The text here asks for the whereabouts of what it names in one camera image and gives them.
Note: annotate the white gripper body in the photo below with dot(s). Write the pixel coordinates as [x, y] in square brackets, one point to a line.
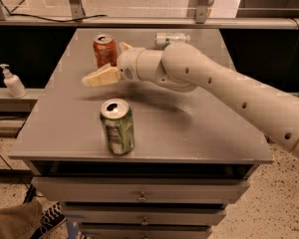
[129, 65]

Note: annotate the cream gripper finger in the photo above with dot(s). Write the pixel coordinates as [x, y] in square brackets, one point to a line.
[124, 46]
[105, 75]

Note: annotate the red coke can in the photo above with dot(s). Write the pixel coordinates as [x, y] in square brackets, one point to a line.
[105, 49]

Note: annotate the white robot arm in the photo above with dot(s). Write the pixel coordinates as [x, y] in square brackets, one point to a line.
[181, 67]

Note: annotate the green upright soda can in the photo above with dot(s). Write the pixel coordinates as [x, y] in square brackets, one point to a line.
[116, 117]

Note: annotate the grey metal railing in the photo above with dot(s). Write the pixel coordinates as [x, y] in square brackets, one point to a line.
[200, 14]

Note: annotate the white pump soap bottle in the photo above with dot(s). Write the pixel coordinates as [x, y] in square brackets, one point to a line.
[13, 82]

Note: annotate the grey drawer cabinet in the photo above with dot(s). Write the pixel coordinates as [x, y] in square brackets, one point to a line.
[178, 136]

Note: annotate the top grey drawer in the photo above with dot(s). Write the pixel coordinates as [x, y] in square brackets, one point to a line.
[140, 190]

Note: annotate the grey drawer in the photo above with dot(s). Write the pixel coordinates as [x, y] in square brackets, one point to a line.
[140, 190]
[107, 231]
[144, 215]

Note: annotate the middle grey drawer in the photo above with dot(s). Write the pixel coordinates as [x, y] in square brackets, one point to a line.
[144, 215]

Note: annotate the checkered shoe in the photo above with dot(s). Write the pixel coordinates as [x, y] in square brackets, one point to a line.
[52, 218]

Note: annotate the bottom grey drawer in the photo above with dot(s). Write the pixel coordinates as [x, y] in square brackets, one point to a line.
[107, 231]

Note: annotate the khaki trouser leg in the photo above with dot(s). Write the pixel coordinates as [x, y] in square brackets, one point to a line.
[20, 221]

